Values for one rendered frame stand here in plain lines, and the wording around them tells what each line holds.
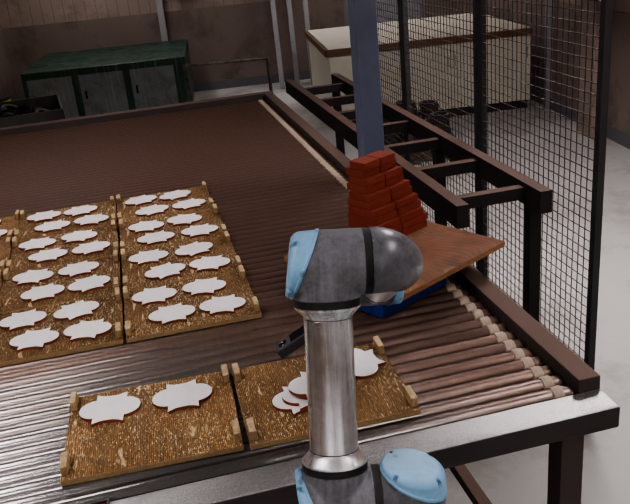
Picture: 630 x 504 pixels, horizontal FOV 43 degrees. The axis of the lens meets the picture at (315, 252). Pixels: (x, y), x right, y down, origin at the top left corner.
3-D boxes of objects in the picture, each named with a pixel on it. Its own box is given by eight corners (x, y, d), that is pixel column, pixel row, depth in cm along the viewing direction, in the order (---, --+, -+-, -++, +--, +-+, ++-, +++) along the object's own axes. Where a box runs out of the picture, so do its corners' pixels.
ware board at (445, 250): (505, 246, 252) (505, 240, 252) (400, 302, 222) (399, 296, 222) (388, 215, 287) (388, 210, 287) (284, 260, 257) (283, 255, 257)
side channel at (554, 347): (599, 408, 196) (601, 375, 193) (577, 413, 195) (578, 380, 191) (274, 105, 561) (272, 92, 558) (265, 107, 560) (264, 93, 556)
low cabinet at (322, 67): (531, 108, 842) (533, 27, 810) (331, 132, 824) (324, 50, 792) (479, 80, 1002) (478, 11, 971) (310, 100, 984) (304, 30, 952)
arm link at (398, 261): (436, 217, 133) (397, 264, 182) (371, 220, 133) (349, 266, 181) (442, 285, 131) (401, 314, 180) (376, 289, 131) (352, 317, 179)
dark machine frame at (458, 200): (546, 420, 336) (552, 189, 297) (461, 440, 328) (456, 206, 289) (347, 208, 605) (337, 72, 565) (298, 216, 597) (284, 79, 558)
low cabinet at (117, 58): (195, 93, 1091) (187, 38, 1063) (194, 120, 936) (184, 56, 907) (58, 109, 1075) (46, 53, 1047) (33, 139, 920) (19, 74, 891)
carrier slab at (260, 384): (421, 414, 189) (420, 409, 189) (251, 450, 182) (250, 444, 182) (378, 346, 221) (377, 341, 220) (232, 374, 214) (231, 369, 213)
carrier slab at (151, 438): (244, 450, 182) (243, 445, 182) (61, 487, 176) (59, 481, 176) (228, 374, 214) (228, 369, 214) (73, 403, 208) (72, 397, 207)
